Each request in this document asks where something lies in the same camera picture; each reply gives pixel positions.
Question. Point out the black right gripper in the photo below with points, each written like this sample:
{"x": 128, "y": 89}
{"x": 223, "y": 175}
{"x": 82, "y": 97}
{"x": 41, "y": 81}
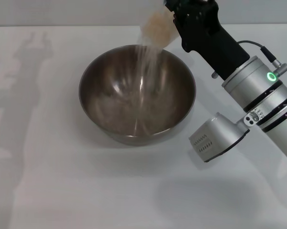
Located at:
{"x": 205, "y": 31}

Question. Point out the clear plastic measuring cup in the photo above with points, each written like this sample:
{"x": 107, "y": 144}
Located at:
{"x": 157, "y": 28}

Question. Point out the white rice grains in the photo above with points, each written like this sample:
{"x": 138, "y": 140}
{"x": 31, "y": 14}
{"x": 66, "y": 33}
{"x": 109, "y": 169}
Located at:
{"x": 157, "y": 28}

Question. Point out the stainless steel mixing bowl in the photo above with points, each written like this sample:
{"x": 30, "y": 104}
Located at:
{"x": 105, "y": 100}

